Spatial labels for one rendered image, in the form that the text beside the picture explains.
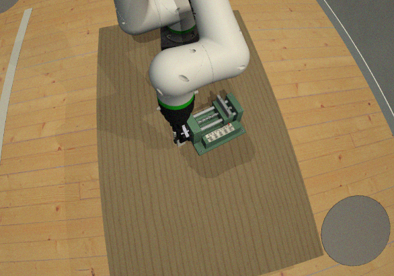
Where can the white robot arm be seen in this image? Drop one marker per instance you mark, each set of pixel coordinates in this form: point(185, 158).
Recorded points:
point(221, 52)

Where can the green bench vise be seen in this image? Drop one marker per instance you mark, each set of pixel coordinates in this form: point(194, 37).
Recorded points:
point(216, 125)

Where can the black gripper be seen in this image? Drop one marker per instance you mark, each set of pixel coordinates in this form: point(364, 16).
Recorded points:
point(179, 130)

